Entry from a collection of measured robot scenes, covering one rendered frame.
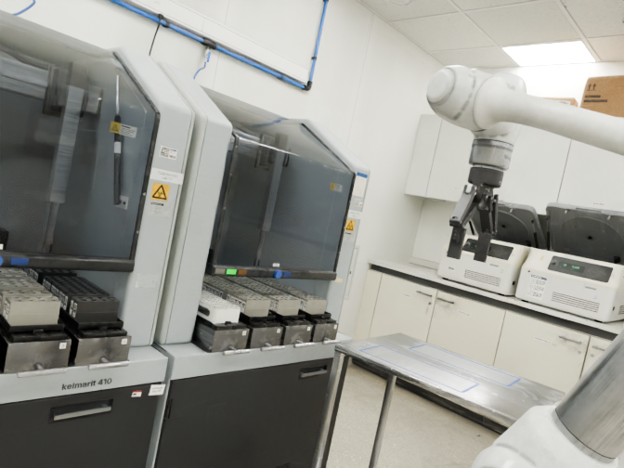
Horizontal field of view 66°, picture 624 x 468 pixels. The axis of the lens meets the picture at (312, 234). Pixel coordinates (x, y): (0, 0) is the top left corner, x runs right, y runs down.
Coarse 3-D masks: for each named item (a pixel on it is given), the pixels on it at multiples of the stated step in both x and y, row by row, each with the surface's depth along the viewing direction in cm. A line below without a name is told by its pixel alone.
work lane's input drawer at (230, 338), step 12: (204, 324) 152; (216, 324) 150; (228, 324) 153; (240, 324) 156; (204, 336) 150; (216, 336) 148; (228, 336) 151; (240, 336) 154; (216, 348) 148; (228, 348) 151; (240, 348) 155
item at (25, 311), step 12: (12, 300) 113; (24, 300) 115; (36, 300) 117; (48, 300) 119; (12, 312) 113; (24, 312) 114; (36, 312) 116; (48, 312) 118; (12, 324) 113; (24, 324) 115; (36, 324) 117
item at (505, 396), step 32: (352, 352) 150; (384, 352) 156; (416, 352) 164; (448, 352) 174; (416, 384) 136; (448, 384) 136; (480, 384) 142; (512, 384) 149; (384, 416) 188; (512, 416) 121; (320, 448) 154
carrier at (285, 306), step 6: (276, 300) 175; (282, 300) 176; (288, 300) 178; (294, 300) 180; (300, 300) 183; (276, 306) 175; (282, 306) 176; (288, 306) 179; (294, 306) 181; (276, 312) 175; (282, 312) 177; (288, 312) 179; (294, 312) 182
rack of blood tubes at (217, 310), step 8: (200, 296) 162; (208, 296) 164; (216, 296) 167; (200, 304) 156; (208, 304) 154; (216, 304) 157; (224, 304) 160; (232, 304) 161; (200, 312) 156; (208, 312) 166; (216, 312) 151; (224, 312) 153; (232, 312) 155; (216, 320) 151; (224, 320) 153; (232, 320) 156
